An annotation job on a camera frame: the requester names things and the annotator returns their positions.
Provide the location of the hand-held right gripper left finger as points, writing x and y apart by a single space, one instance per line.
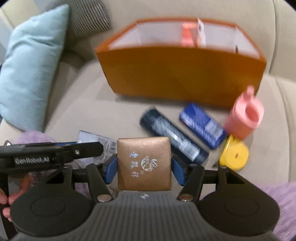
111 169

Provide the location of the light blue pillow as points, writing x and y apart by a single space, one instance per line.
30 69

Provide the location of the person's left hand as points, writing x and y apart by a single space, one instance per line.
24 187

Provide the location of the pink pump bottle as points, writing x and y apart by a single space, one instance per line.
188 34

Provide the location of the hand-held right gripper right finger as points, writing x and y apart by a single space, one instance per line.
178 171

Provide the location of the purple fluffy blanket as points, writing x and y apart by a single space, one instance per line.
282 197

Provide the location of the yellow tape measure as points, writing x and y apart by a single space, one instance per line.
233 155

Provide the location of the blue rectangular box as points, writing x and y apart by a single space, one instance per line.
201 124

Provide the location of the houndstooth pillow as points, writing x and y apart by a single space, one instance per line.
90 18

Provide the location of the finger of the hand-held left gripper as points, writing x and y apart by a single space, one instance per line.
66 144
87 150

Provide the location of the pink cup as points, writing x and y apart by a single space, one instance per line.
240 122

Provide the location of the clear plastic case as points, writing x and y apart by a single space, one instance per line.
92 137

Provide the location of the beige fabric sofa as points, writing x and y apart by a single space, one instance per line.
92 104

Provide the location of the orange cardboard box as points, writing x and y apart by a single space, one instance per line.
180 78

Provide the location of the white paper packet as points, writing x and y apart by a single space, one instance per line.
201 32

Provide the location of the brown gift box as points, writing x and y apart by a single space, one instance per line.
143 162

